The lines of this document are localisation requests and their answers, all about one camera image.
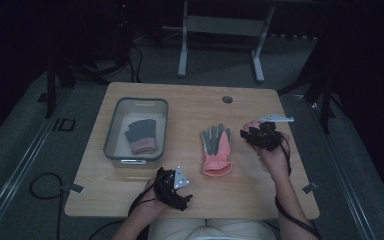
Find person's left hand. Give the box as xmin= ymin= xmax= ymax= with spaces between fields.
xmin=136 ymin=178 xmax=169 ymax=216

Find grey knit glove pink cuff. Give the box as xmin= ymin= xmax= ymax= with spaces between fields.
xmin=124 ymin=119 xmax=158 ymax=155

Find black tripod stand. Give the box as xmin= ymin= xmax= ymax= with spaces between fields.
xmin=44 ymin=0 xmax=144 ymax=120
xmin=277 ymin=33 xmax=348 ymax=135

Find metal table corner clip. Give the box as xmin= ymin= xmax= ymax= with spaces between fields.
xmin=61 ymin=182 xmax=85 ymax=195
xmin=301 ymin=182 xmax=320 ymax=195

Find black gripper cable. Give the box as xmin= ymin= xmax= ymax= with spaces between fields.
xmin=274 ymin=132 xmax=322 ymax=240
xmin=127 ymin=183 xmax=158 ymax=218

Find person's light trousers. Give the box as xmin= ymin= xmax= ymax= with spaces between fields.
xmin=147 ymin=218 xmax=277 ymax=240

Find grey plastic bin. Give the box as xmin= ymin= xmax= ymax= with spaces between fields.
xmin=102 ymin=96 xmax=170 ymax=170

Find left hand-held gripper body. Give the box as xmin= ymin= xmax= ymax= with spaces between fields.
xmin=153 ymin=165 xmax=193 ymax=212

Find white metal stand frame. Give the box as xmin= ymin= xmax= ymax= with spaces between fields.
xmin=177 ymin=0 xmax=276 ymax=84

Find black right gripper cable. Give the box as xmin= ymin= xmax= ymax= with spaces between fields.
xmin=274 ymin=132 xmax=322 ymax=240

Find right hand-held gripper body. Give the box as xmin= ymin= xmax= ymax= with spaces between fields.
xmin=246 ymin=114 xmax=295 ymax=152

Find metal floor rail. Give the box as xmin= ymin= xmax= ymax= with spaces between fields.
xmin=0 ymin=88 xmax=73 ymax=236
xmin=307 ymin=95 xmax=378 ymax=240

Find black floor cable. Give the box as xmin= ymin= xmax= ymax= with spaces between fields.
xmin=29 ymin=172 xmax=65 ymax=240

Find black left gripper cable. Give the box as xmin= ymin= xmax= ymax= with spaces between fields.
xmin=127 ymin=183 xmax=158 ymax=218

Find person's right hand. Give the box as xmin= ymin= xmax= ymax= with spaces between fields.
xmin=258 ymin=134 xmax=292 ymax=183

